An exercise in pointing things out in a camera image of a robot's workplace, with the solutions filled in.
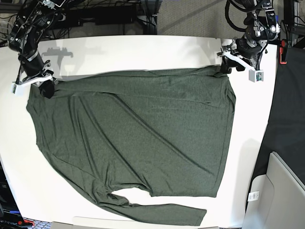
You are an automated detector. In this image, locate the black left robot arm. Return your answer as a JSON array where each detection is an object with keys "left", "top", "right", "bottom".
[{"left": 217, "top": 0, "right": 281, "bottom": 82}]

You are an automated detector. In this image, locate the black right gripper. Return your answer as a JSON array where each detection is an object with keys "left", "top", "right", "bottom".
[{"left": 21, "top": 53, "right": 58, "bottom": 99}]

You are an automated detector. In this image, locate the grey plastic bin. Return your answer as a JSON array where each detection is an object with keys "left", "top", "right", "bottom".
[{"left": 242, "top": 152, "right": 305, "bottom": 229}]

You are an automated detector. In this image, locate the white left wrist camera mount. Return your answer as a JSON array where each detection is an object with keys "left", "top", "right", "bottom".
[{"left": 217, "top": 47, "right": 264, "bottom": 83}]

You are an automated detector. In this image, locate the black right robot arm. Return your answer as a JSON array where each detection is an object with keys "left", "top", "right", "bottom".
[{"left": 7, "top": 0, "right": 69, "bottom": 99}]

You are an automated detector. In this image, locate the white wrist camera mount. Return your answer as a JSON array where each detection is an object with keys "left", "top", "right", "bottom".
[
  {"left": 217, "top": 47, "right": 264, "bottom": 83},
  {"left": 11, "top": 75, "right": 53, "bottom": 96}
]

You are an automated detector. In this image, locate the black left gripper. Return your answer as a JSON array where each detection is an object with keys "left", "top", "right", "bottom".
[{"left": 214, "top": 37, "right": 266, "bottom": 78}]

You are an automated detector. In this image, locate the dark green long-sleeve shirt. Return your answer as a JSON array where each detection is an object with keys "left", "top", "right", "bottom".
[{"left": 26, "top": 66, "right": 236, "bottom": 226}]

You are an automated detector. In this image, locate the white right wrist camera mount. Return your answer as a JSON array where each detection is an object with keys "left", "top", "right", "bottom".
[{"left": 11, "top": 75, "right": 53, "bottom": 96}]

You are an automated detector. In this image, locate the red clamp on table edge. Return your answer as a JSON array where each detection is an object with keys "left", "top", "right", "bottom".
[{"left": 279, "top": 39, "right": 289, "bottom": 64}]

